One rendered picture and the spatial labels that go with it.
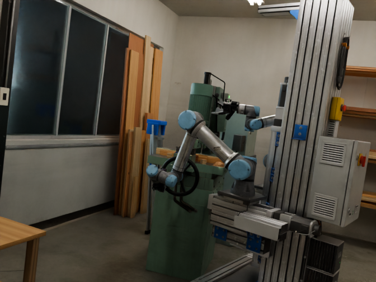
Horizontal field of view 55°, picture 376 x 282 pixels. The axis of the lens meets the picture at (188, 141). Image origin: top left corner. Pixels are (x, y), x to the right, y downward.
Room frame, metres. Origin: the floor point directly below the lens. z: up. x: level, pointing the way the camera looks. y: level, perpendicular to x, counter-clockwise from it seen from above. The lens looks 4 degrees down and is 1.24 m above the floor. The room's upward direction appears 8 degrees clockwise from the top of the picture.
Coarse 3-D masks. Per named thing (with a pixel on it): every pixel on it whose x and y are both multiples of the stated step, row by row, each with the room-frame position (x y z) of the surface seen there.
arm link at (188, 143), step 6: (186, 132) 2.31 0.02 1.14; (186, 138) 2.30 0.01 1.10; (192, 138) 2.30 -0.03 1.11; (186, 144) 2.30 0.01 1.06; (192, 144) 2.31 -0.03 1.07; (180, 150) 2.32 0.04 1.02; (186, 150) 2.30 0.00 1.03; (180, 156) 2.31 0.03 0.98; (186, 156) 2.31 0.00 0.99; (180, 162) 2.31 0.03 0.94; (186, 162) 2.33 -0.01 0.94; (174, 168) 2.32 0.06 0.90; (180, 168) 2.31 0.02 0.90; (180, 174) 2.32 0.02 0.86; (180, 180) 2.36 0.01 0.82
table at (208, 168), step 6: (150, 156) 2.81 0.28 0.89; (156, 156) 2.81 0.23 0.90; (162, 156) 2.87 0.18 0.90; (150, 162) 2.81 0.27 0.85; (156, 162) 2.80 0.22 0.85; (162, 162) 2.79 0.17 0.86; (198, 162) 2.78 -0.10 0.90; (192, 168) 2.63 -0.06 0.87; (198, 168) 2.72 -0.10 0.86; (204, 168) 2.71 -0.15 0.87; (210, 168) 2.70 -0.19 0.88; (216, 168) 2.69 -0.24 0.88; (222, 168) 2.67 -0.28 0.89; (216, 174) 2.68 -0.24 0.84; (222, 174) 2.67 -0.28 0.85
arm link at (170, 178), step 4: (160, 172) 2.23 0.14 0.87; (164, 172) 2.23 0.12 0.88; (168, 172) 2.26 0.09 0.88; (172, 172) 2.29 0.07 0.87; (160, 176) 2.21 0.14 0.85; (164, 176) 2.21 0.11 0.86; (168, 176) 2.20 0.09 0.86; (172, 176) 2.21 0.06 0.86; (176, 176) 2.29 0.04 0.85; (160, 180) 2.22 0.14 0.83; (164, 180) 2.20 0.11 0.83; (168, 180) 2.19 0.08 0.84; (172, 180) 2.19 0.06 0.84; (176, 180) 2.23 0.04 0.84; (164, 184) 2.22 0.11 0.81; (168, 184) 2.20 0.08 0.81; (172, 184) 2.19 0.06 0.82
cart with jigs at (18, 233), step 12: (0, 228) 1.86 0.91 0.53; (12, 228) 1.89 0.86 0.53; (24, 228) 1.91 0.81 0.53; (36, 228) 1.93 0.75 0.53; (0, 240) 1.71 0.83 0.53; (12, 240) 1.73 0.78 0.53; (24, 240) 1.78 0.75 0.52; (36, 240) 1.89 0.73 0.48; (36, 252) 1.89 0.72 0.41; (36, 264) 1.90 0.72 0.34; (24, 276) 1.88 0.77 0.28
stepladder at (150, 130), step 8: (152, 120) 3.71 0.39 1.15; (160, 120) 3.79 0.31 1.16; (152, 128) 3.68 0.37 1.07; (160, 128) 3.81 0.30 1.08; (152, 136) 3.67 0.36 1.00; (160, 136) 3.80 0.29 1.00; (152, 144) 3.66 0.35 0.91; (160, 144) 3.80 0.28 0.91; (152, 152) 3.66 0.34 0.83; (152, 184) 3.64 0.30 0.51; (152, 192) 3.63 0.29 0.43; (152, 200) 3.62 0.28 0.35; (152, 208) 3.62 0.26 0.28
